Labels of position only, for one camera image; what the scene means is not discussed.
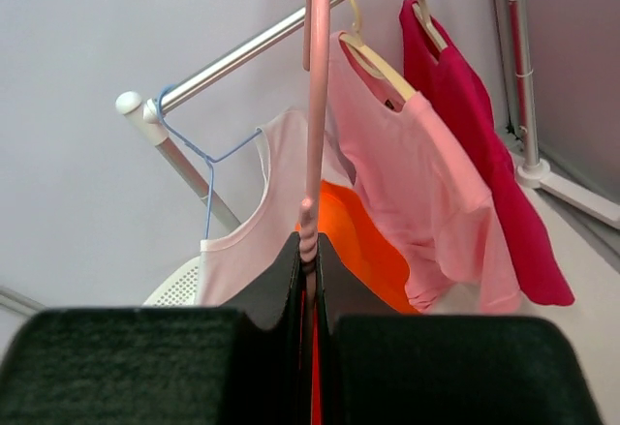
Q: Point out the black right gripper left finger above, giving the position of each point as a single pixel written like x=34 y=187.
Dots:
x=233 y=364

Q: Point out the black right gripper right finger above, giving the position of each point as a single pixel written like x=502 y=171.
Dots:
x=492 y=370

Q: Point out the orange t shirt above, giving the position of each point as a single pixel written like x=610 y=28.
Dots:
x=368 y=241

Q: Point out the cream wooden hanger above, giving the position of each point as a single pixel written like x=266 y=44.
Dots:
x=370 y=61

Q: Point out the pink wire hanger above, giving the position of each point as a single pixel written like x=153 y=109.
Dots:
x=315 y=62

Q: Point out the pale pink t shirt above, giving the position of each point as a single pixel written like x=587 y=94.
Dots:
x=230 y=263

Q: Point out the crimson t shirt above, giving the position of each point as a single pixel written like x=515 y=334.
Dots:
x=459 y=97

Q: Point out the cream hanger of crimson shirt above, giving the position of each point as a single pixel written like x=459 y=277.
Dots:
x=423 y=15

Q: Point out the white plastic basket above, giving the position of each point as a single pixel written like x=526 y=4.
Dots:
x=179 y=289

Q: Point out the metal clothes rack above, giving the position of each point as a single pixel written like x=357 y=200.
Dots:
x=511 y=20

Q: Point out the blue wire hanger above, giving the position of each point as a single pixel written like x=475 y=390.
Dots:
x=203 y=154

